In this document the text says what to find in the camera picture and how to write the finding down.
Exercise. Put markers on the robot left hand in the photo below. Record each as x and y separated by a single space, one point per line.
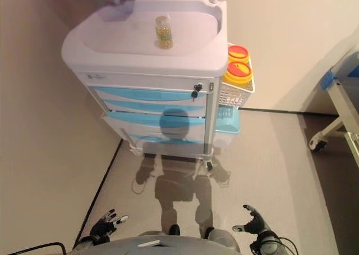
102 229

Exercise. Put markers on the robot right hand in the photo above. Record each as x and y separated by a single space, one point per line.
256 225

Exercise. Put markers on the blue white cart drawer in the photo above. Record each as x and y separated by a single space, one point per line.
134 121
146 135
140 105
174 146
146 93

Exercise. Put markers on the clear medicine bottle yellow capsules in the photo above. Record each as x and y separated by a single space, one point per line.
164 33

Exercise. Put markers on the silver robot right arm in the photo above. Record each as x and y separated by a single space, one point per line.
269 245

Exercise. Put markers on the grey robot torso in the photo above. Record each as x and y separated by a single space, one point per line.
157 246

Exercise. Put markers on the cart caster wheel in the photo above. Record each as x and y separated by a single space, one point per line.
210 165

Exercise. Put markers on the clear plastic bin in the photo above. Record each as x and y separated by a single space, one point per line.
223 140

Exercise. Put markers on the bed caster wheel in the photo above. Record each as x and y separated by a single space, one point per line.
318 144

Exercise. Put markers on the light blue waste bin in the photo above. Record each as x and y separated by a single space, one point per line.
227 121

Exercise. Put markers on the white plastic side basket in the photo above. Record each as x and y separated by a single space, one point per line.
232 96

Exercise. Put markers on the black cart keys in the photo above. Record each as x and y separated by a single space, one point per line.
197 90

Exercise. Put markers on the yellow sharps container red lid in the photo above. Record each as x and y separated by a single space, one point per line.
238 53
238 71

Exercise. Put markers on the white blue medical cart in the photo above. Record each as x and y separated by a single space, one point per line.
134 61

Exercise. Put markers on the hospital bed frame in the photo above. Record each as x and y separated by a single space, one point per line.
342 103

